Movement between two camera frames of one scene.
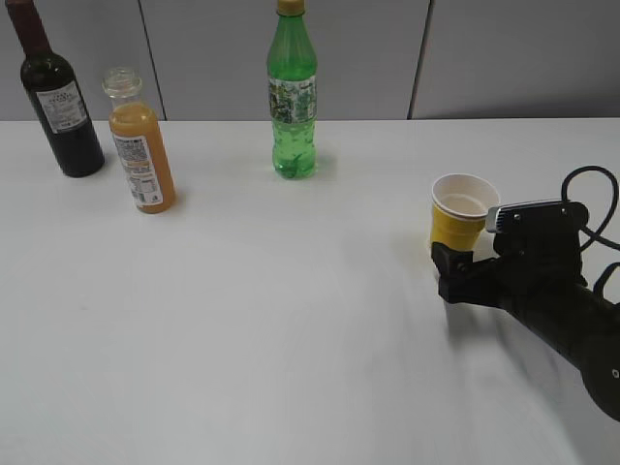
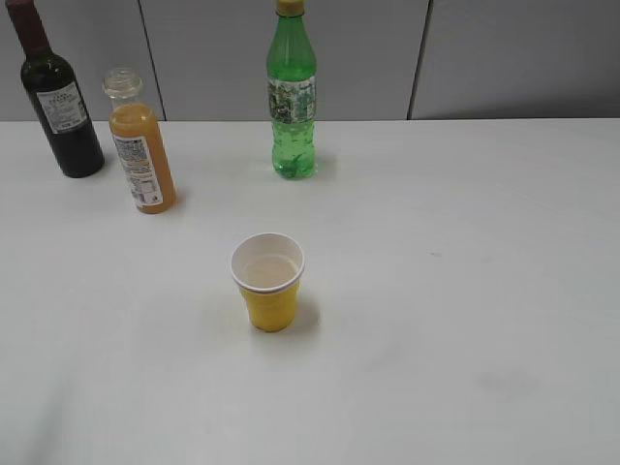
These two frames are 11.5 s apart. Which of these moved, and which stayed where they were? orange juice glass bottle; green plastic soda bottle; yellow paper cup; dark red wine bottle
Moved: yellow paper cup
Stayed: orange juice glass bottle; green plastic soda bottle; dark red wine bottle
